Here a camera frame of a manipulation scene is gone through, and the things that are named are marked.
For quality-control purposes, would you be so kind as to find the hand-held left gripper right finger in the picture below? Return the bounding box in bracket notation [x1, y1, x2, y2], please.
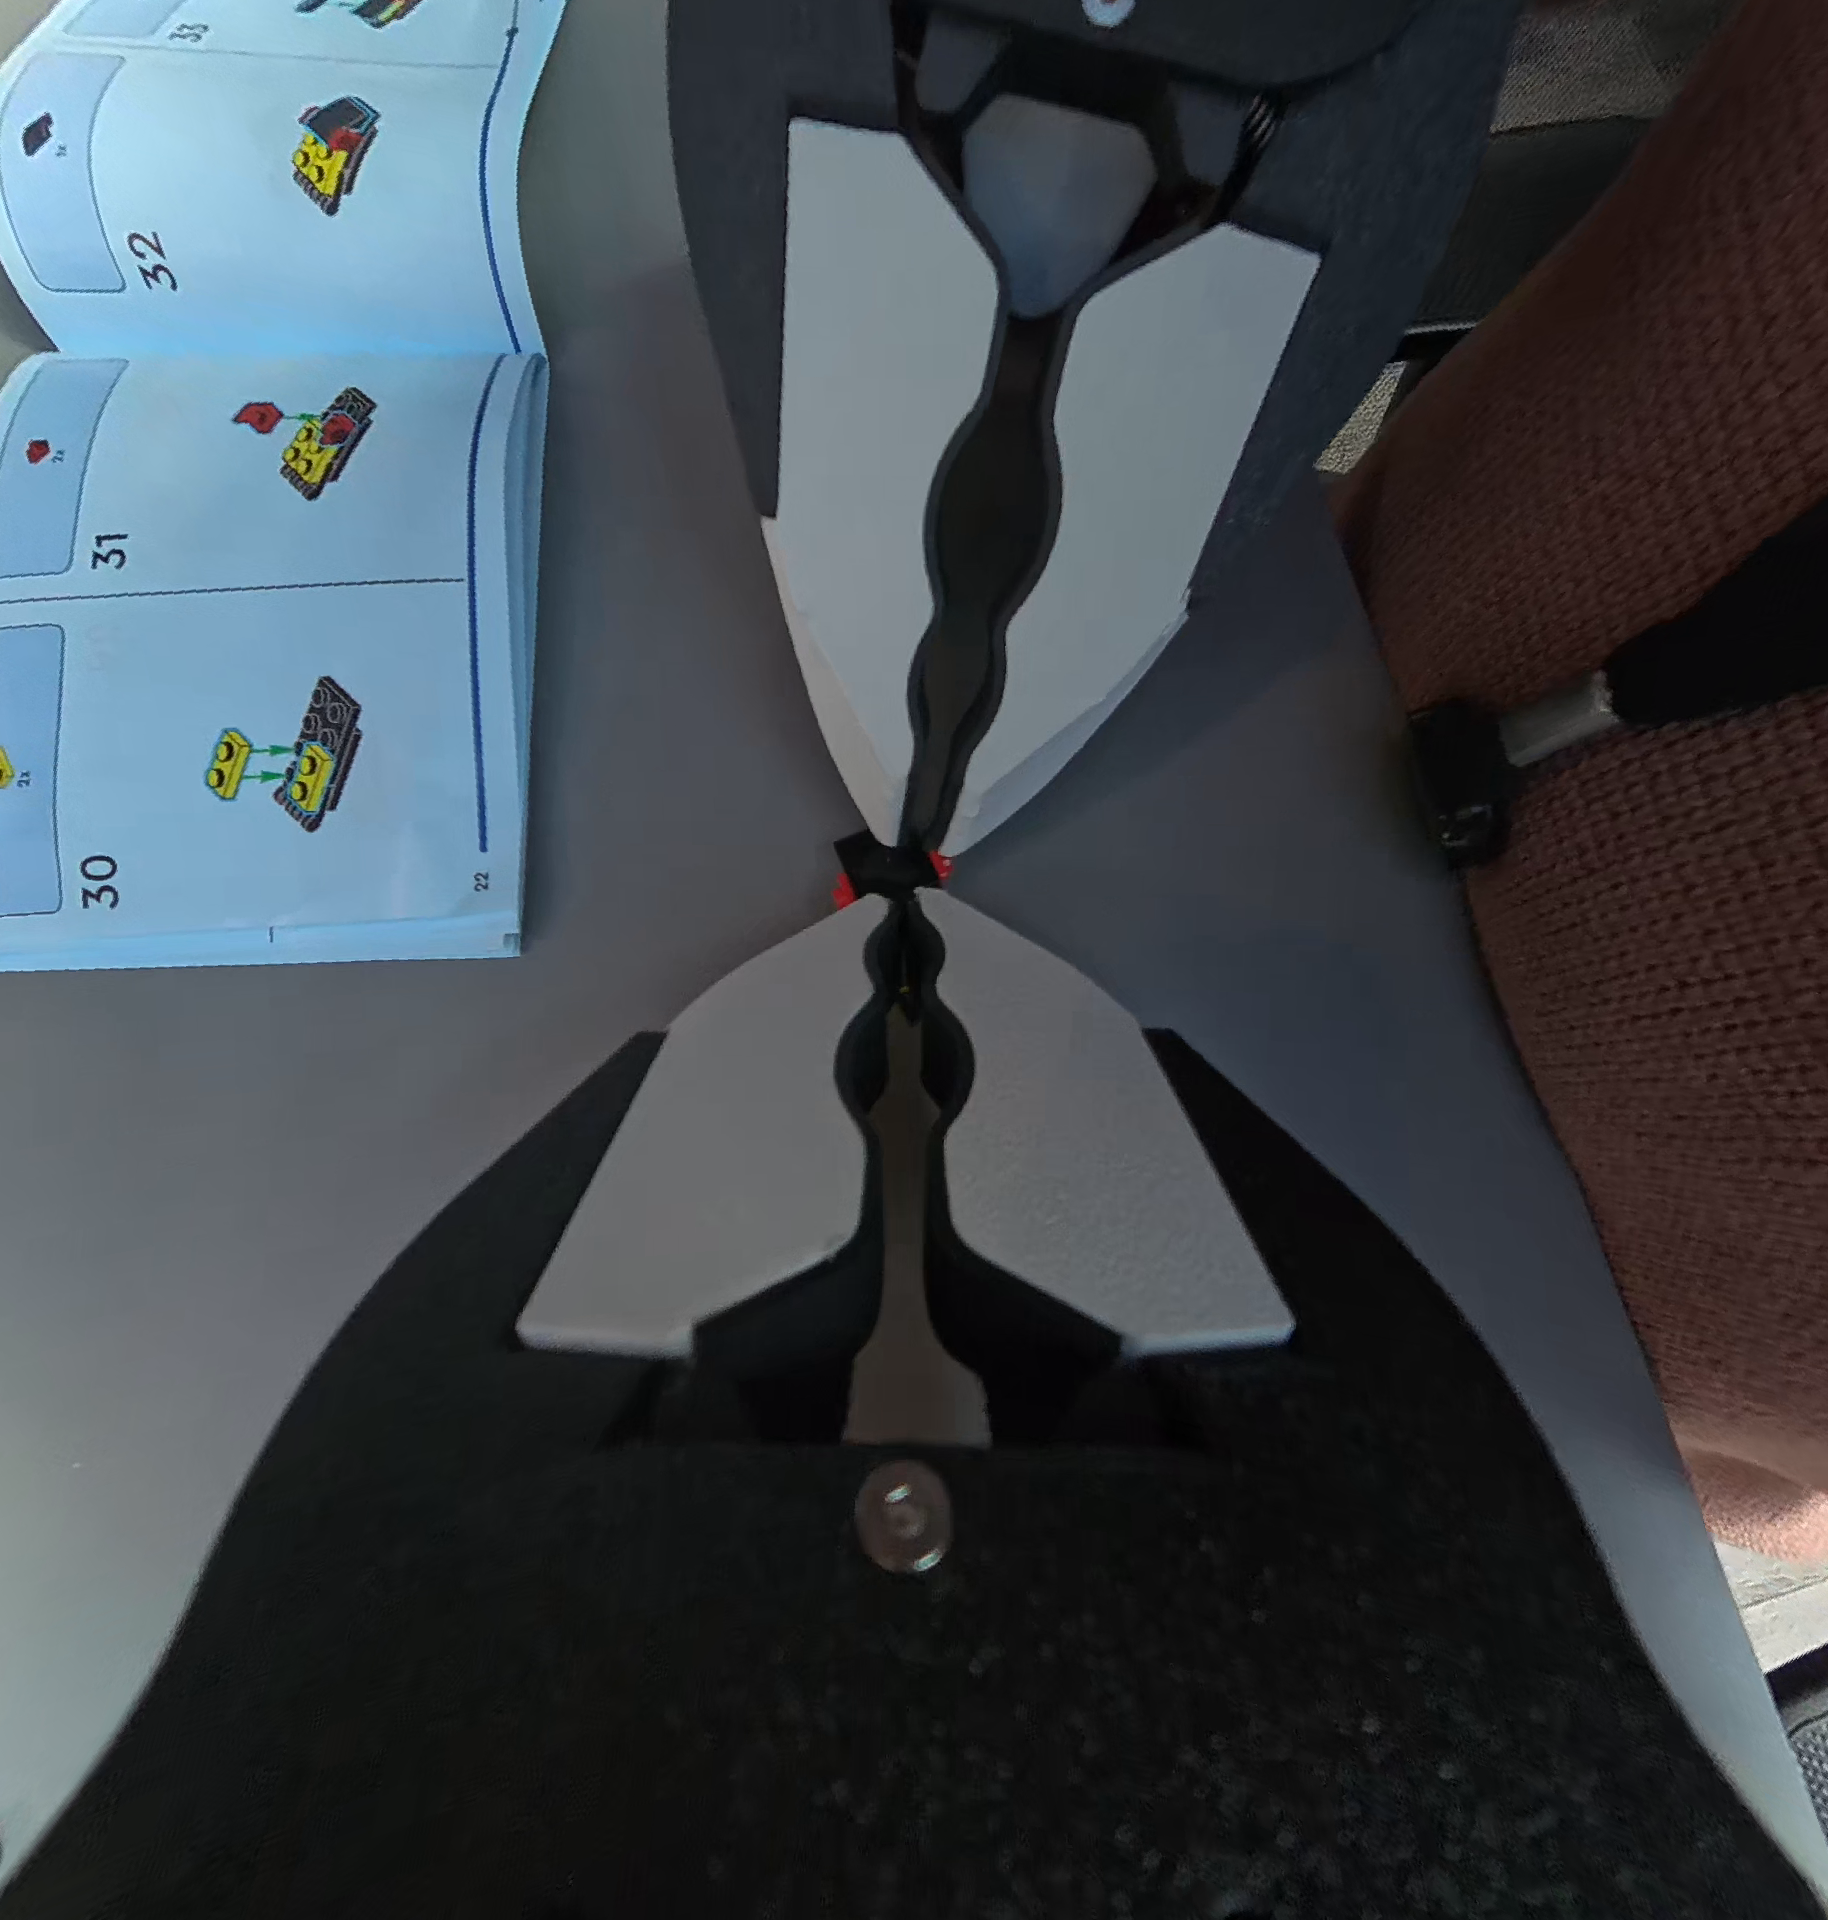
[895, 897, 1301, 1404]

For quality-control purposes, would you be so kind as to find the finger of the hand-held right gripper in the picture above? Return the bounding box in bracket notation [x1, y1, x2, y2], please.
[921, 209, 1325, 870]
[761, 90, 1013, 863]

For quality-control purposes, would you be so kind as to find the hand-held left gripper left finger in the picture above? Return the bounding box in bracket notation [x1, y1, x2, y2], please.
[511, 897, 914, 1404]

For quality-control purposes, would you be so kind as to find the small black brick assembly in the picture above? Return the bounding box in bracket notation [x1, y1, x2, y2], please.
[831, 830, 956, 910]

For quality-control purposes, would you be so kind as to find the blue instruction booklet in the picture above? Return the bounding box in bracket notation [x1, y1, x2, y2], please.
[0, 0, 575, 977]

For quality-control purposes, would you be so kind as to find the person's torso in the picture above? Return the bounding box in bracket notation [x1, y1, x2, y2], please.
[1326, 0, 1828, 1569]

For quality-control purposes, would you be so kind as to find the black white cable plug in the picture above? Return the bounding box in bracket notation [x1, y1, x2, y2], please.
[1405, 672, 1625, 874]

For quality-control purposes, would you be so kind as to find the black body strap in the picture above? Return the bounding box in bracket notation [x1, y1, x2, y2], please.
[1602, 500, 1828, 736]

